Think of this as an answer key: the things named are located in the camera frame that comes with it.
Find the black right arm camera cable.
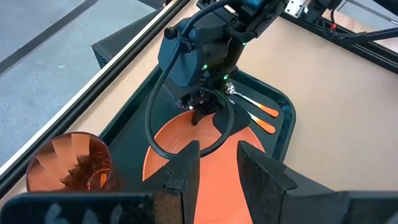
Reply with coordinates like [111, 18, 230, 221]
[144, 0, 236, 161]

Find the silver spoon with orange handle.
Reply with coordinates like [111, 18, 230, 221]
[226, 82, 280, 118]

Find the black aluminium rig frame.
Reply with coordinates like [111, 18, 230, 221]
[0, 0, 398, 200]

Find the white metal mounting bracket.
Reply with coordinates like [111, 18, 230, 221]
[284, 0, 312, 19]

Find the silver fork with orange handle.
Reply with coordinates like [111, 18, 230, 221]
[228, 98, 277, 135]

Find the black box with vent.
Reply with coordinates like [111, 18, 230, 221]
[91, 8, 164, 69]

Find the dark green plastic tray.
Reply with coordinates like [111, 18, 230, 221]
[98, 65, 297, 194]

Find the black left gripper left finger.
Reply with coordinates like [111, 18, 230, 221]
[0, 140, 200, 224]

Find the orange faceted plastic cup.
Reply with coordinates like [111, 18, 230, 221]
[25, 131, 114, 192]

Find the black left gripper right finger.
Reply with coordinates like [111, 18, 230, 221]
[238, 140, 398, 224]

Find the orange round plate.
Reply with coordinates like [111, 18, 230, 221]
[142, 109, 266, 224]

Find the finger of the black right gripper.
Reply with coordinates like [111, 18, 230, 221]
[191, 110, 206, 127]
[213, 104, 251, 135]

